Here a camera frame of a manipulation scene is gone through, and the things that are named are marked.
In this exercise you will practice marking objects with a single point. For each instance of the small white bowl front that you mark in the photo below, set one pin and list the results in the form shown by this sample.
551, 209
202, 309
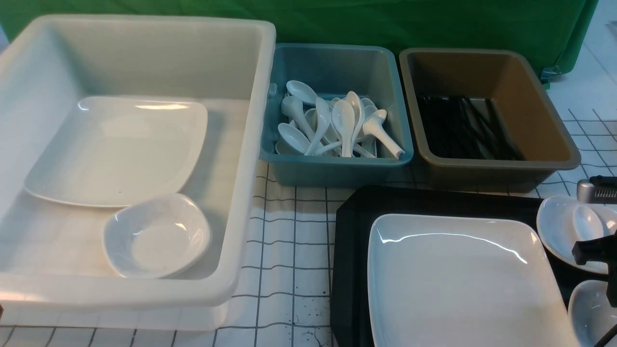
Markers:
590, 312

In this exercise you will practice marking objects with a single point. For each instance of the white spoon back left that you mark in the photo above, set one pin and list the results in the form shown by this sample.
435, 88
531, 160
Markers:
303, 92

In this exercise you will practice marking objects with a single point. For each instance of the blue plastic bin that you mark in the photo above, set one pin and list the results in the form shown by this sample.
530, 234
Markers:
333, 70

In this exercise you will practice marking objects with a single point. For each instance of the white spoon front left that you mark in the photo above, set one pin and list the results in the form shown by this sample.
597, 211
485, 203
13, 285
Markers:
294, 138

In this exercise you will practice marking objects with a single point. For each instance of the black serving tray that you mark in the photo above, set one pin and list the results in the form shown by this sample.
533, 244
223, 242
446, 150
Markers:
349, 307

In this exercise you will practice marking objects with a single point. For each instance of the large white square plate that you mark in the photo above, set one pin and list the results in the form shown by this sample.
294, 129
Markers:
440, 281

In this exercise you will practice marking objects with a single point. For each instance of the black chopsticks pile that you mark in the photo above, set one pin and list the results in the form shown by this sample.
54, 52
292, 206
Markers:
458, 127

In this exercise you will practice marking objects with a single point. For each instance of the small white bowl in tub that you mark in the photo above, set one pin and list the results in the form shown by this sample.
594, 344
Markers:
157, 238

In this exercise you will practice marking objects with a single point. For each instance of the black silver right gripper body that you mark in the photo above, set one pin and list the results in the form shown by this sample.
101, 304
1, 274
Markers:
597, 190

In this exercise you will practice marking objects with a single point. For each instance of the brown plastic bin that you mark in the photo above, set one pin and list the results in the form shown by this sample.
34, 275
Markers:
522, 105

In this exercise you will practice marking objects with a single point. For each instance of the white spoon with upright handle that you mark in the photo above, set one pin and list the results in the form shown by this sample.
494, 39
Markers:
373, 125

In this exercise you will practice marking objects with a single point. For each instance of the green backdrop cloth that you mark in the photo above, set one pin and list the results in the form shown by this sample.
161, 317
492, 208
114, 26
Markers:
385, 24

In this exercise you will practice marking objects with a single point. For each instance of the large white plastic tub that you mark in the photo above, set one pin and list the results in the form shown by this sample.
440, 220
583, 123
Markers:
222, 185

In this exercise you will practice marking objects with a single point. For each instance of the white spoon centre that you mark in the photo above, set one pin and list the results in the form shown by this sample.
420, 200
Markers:
343, 120

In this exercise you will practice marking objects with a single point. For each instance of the metal clamp on backdrop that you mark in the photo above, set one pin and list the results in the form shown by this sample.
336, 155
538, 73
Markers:
550, 74

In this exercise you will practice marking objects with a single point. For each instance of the white square plate in tub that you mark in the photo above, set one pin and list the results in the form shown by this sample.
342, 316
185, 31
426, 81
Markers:
120, 151

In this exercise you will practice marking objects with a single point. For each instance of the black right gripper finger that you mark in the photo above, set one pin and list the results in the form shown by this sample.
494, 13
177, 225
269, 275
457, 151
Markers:
603, 250

